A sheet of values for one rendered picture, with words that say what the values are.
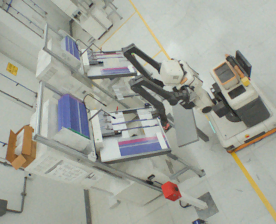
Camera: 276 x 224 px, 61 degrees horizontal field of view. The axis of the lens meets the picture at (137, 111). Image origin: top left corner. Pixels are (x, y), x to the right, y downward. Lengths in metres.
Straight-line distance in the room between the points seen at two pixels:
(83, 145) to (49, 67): 1.39
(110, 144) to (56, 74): 1.35
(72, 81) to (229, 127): 2.12
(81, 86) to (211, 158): 2.00
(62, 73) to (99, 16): 3.71
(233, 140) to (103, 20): 5.12
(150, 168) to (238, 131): 1.02
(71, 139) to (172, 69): 1.08
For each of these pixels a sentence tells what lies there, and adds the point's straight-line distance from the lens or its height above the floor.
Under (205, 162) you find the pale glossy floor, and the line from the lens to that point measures 3.06.
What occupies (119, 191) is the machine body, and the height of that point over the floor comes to 0.62.
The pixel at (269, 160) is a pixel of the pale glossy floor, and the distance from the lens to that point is 2.83.
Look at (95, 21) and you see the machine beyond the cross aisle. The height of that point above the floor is 0.45.
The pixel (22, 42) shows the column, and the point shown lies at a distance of 5.28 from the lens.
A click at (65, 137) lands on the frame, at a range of 2.15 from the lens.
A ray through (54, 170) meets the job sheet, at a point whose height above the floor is 1.51.
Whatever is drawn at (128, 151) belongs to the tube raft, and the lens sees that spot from 2.38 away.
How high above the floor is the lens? 2.63
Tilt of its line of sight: 39 degrees down
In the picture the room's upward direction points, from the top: 54 degrees counter-clockwise
